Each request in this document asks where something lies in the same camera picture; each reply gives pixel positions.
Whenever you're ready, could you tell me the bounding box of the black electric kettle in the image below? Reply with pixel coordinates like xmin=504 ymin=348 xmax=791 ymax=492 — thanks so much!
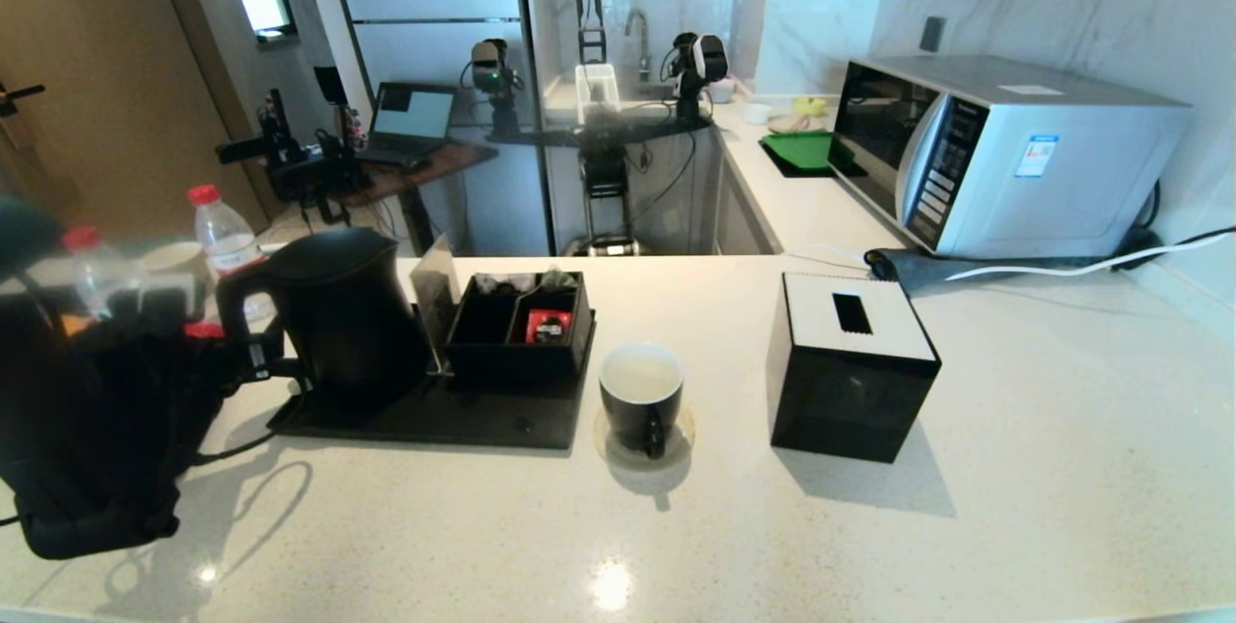
xmin=217 ymin=227 xmax=435 ymax=402

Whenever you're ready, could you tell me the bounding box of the robot arm joint green light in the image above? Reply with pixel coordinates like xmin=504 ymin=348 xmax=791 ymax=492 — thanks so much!
xmin=469 ymin=39 xmax=528 ymax=141

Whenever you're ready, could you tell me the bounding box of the white black robot arm joint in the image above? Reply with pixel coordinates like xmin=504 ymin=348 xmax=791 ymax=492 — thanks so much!
xmin=666 ymin=32 xmax=731 ymax=127

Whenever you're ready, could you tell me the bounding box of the red plastic snack packet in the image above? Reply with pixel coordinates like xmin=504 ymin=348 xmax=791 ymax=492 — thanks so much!
xmin=526 ymin=309 xmax=573 ymax=346

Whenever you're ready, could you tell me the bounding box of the brown paper cup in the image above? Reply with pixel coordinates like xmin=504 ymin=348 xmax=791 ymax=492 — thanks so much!
xmin=140 ymin=241 xmax=209 ymax=296

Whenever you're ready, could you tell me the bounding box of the water bottle red cap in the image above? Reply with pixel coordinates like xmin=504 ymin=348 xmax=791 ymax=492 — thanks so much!
xmin=188 ymin=184 xmax=276 ymax=325
xmin=63 ymin=225 xmax=146 ymax=320

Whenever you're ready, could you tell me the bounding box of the teal chair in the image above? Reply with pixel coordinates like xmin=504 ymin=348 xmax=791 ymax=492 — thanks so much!
xmin=0 ymin=198 xmax=64 ymax=281

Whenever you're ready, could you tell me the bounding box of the clear acrylic sign stand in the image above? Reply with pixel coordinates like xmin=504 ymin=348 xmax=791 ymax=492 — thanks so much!
xmin=410 ymin=237 xmax=461 ymax=375

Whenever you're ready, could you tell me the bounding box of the black rectangular tray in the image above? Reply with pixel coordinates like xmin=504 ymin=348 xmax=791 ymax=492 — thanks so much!
xmin=267 ymin=309 xmax=597 ymax=451

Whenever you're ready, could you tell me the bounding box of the black compartment organizer box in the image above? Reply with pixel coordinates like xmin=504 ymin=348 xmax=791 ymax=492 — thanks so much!
xmin=446 ymin=271 xmax=592 ymax=384

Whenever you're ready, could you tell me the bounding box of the open laptop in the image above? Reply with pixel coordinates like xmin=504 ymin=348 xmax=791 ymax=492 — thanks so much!
xmin=359 ymin=82 xmax=458 ymax=168

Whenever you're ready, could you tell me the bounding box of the brown wooden desk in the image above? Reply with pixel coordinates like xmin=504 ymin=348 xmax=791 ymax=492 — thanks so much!
xmin=328 ymin=140 xmax=500 ymax=257

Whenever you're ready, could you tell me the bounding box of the brown wooden door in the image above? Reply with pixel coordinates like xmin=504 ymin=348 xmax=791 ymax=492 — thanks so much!
xmin=0 ymin=0 xmax=271 ymax=238

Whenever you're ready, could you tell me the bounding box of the clear plastic pouch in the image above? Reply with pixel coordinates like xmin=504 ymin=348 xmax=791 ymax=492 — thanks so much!
xmin=473 ymin=268 xmax=580 ymax=297

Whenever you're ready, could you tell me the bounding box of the black mug white inside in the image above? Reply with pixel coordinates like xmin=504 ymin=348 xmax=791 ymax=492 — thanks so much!
xmin=599 ymin=342 xmax=685 ymax=460

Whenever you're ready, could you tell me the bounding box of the chrome faucet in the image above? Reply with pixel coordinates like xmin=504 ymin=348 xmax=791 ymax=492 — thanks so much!
xmin=624 ymin=10 xmax=654 ymax=83

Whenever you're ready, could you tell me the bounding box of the black tissue box silver lid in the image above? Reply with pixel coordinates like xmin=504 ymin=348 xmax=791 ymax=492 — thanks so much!
xmin=766 ymin=272 xmax=942 ymax=464

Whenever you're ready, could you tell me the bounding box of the silver microwave oven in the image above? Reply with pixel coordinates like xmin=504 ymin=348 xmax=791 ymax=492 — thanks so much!
xmin=829 ymin=55 xmax=1192 ymax=260

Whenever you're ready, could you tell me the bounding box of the black door handle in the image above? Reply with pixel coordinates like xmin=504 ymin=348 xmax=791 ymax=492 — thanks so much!
xmin=0 ymin=82 xmax=46 ymax=118

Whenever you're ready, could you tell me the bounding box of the thick white cable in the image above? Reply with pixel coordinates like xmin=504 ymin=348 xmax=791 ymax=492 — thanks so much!
xmin=946 ymin=230 xmax=1236 ymax=282

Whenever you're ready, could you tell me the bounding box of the black microwave power cable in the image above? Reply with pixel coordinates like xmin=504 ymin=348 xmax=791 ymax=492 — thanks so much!
xmin=1120 ymin=177 xmax=1236 ymax=262

